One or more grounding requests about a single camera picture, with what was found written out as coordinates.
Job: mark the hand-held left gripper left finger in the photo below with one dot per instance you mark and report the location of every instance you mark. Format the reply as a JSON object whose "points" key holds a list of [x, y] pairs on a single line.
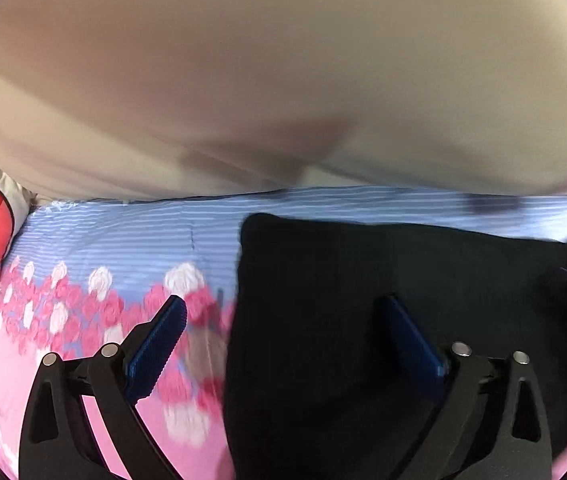
{"points": [[158, 350]]}

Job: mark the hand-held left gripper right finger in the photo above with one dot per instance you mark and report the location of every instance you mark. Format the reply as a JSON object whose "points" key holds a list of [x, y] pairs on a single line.
{"points": [[413, 350]]}

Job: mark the black pants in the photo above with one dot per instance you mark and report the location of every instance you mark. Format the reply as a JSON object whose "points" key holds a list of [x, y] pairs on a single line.
{"points": [[313, 285]]}

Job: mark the pink floral bedsheet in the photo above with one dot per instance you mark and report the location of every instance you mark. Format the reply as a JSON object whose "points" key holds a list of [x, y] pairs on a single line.
{"points": [[113, 240]]}

